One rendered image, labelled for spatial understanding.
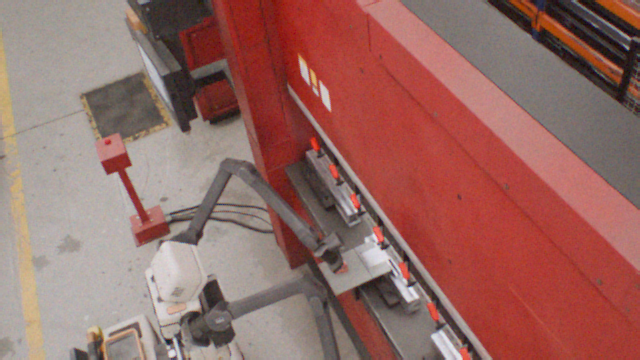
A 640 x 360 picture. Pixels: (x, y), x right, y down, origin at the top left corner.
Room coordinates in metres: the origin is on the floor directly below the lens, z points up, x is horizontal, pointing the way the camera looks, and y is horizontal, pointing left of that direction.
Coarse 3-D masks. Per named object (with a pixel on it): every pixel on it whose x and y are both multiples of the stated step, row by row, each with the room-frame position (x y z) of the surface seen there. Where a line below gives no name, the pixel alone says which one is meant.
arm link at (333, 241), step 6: (330, 234) 1.65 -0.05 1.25; (336, 234) 1.65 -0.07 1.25; (306, 240) 1.64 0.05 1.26; (312, 240) 1.64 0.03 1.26; (318, 240) 1.67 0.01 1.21; (324, 240) 1.64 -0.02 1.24; (330, 240) 1.63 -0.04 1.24; (336, 240) 1.62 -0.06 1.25; (342, 240) 1.64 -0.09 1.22; (312, 246) 1.62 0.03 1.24; (330, 246) 1.61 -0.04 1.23; (336, 246) 1.61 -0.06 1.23; (342, 246) 1.61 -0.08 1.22
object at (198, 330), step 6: (198, 318) 1.39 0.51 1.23; (186, 324) 1.39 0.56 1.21; (192, 324) 1.37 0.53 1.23; (198, 324) 1.36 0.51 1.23; (204, 324) 1.35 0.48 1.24; (192, 330) 1.35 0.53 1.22; (198, 330) 1.34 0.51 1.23; (204, 330) 1.34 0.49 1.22; (210, 330) 1.35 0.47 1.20; (192, 336) 1.33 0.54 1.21; (198, 336) 1.33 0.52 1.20; (204, 336) 1.33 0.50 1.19; (192, 342) 1.31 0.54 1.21; (198, 342) 1.31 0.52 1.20; (204, 342) 1.32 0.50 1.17
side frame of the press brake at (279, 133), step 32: (224, 0) 2.45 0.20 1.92; (256, 0) 2.49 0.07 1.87; (224, 32) 2.57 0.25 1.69; (256, 32) 2.48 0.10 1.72; (256, 64) 2.47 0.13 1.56; (256, 96) 2.46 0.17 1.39; (288, 96) 2.50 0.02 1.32; (256, 128) 2.45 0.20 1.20; (288, 128) 2.49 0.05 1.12; (256, 160) 2.60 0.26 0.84; (288, 160) 2.48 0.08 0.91; (288, 192) 2.47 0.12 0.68; (288, 256) 2.45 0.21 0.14
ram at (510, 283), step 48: (288, 0) 2.27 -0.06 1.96; (288, 48) 2.38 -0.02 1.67; (336, 48) 1.85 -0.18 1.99; (336, 96) 1.91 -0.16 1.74; (384, 96) 1.52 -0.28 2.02; (336, 144) 1.98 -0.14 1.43; (384, 144) 1.54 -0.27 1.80; (432, 144) 1.26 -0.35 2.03; (384, 192) 1.57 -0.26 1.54; (432, 192) 1.26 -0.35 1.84; (480, 192) 1.05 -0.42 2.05; (432, 240) 1.26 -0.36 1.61; (480, 240) 1.03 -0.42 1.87; (528, 240) 0.87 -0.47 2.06; (432, 288) 1.25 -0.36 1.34; (480, 288) 1.01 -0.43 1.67; (528, 288) 0.84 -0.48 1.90; (576, 288) 0.72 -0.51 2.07; (480, 336) 0.99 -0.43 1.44; (528, 336) 0.81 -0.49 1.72; (576, 336) 0.68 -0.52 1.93; (624, 336) 0.59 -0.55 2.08
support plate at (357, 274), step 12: (348, 252) 1.74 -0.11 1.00; (360, 252) 1.73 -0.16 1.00; (324, 264) 1.70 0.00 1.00; (348, 264) 1.68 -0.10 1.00; (360, 264) 1.66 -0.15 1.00; (384, 264) 1.64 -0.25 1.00; (336, 276) 1.62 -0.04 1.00; (348, 276) 1.61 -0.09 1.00; (360, 276) 1.60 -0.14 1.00; (336, 288) 1.56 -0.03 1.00; (348, 288) 1.55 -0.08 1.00
